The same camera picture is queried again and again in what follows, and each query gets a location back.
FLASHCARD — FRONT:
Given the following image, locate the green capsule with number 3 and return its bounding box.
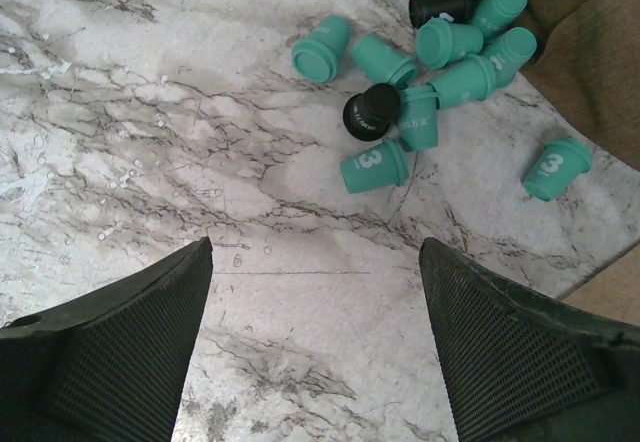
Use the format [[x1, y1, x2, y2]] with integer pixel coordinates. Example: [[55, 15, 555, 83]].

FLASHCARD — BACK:
[[523, 137, 593, 202]]

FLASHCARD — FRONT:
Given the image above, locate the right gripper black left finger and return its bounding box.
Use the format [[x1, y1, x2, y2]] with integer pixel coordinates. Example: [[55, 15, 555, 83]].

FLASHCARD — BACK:
[[1, 237, 213, 441]]

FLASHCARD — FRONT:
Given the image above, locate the green capsule with chinese text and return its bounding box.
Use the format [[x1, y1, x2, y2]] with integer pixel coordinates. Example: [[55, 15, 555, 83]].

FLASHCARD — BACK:
[[397, 85, 439, 152]]

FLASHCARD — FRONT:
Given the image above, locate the green capsule far left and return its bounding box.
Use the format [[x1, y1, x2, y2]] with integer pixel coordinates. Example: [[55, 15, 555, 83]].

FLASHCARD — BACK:
[[351, 34, 418, 90]]

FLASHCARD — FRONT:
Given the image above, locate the green capsule top edge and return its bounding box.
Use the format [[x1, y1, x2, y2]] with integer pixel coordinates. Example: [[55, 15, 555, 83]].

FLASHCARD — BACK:
[[416, 18, 484, 69]]

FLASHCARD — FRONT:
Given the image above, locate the brown cloth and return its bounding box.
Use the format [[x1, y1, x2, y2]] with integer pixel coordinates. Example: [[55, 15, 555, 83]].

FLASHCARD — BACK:
[[519, 0, 639, 169]]

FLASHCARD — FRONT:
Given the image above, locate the green capsule lying upper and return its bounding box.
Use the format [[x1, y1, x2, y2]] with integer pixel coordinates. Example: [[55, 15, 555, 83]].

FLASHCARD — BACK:
[[428, 54, 496, 110]]

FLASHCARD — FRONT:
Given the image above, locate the green capsule front left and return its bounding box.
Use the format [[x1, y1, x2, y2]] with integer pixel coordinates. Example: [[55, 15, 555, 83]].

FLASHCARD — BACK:
[[292, 15, 352, 83]]

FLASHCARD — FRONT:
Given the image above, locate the black coffee capsule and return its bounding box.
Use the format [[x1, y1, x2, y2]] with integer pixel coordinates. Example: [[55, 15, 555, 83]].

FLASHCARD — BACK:
[[342, 83, 401, 142]]

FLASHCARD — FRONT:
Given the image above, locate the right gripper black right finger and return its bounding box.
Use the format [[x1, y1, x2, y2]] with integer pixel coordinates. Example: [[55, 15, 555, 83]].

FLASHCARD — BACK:
[[419, 237, 639, 441]]

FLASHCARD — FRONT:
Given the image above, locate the green capsule number 3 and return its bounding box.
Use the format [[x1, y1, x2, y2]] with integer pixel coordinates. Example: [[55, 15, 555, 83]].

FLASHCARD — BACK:
[[340, 137, 409, 194]]

